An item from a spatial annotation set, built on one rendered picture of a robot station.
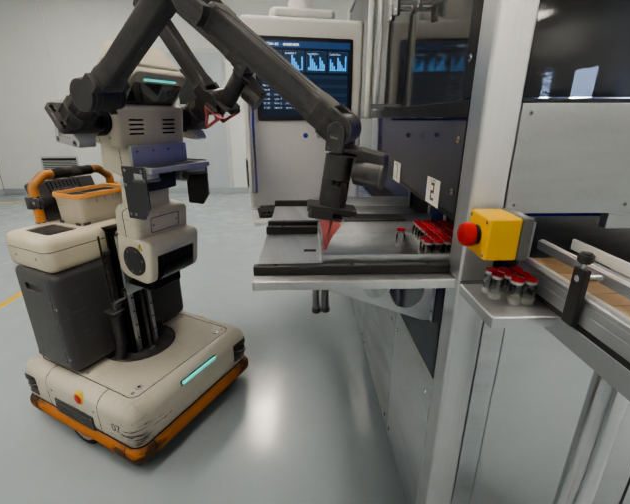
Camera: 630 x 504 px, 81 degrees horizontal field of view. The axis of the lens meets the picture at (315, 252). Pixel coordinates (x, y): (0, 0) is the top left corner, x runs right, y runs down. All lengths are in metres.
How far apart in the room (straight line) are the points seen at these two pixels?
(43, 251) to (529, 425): 1.47
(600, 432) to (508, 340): 0.22
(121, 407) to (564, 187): 1.39
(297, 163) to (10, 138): 6.44
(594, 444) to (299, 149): 1.36
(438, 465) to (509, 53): 0.87
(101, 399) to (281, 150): 1.16
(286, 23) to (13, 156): 6.51
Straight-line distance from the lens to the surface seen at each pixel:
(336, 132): 0.73
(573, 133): 0.79
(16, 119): 7.61
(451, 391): 0.91
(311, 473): 1.52
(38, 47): 7.36
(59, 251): 1.49
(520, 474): 1.17
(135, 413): 1.46
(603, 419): 0.76
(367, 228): 1.02
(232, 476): 1.54
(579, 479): 0.84
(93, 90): 1.09
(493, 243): 0.66
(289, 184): 1.67
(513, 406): 1.00
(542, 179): 0.78
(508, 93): 0.72
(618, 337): 0.63
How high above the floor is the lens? 1.18
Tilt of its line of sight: 20 degrees down
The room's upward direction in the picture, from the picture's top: straight up
